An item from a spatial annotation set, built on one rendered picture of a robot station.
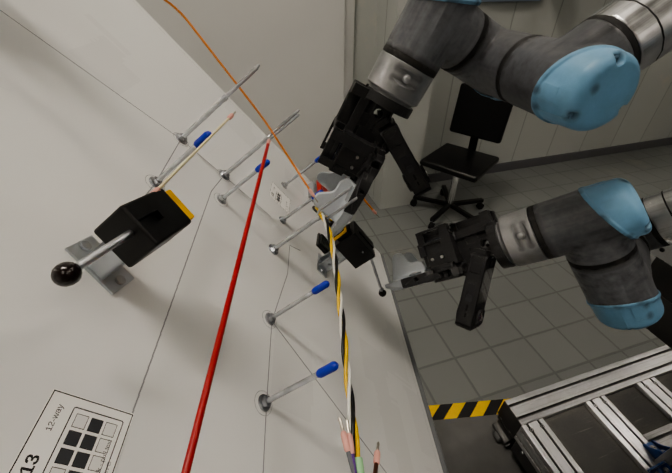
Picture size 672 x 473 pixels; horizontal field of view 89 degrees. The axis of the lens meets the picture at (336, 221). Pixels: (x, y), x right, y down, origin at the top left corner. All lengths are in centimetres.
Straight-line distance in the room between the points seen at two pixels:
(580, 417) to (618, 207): 124
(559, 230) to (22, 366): 51
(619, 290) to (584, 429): 113
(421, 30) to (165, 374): 42
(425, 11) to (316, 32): 194
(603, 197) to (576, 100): 15
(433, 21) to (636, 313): 43
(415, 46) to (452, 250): 28
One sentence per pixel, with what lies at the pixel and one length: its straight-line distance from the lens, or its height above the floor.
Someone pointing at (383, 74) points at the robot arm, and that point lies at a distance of 46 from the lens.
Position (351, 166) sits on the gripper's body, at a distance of 47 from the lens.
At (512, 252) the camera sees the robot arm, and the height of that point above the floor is 119.
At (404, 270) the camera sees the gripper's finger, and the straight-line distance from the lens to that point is 59.
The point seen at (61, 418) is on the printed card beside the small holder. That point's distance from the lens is 27.
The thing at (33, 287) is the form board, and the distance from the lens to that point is 29.
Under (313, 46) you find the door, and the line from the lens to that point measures 239.
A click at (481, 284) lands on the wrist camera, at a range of 54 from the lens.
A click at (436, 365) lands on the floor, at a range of 182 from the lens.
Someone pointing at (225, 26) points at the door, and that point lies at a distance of 231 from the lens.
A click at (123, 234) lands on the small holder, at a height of 136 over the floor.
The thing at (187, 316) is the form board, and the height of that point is 125.
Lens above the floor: 149
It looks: 35 degrees down
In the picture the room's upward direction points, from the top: straight up
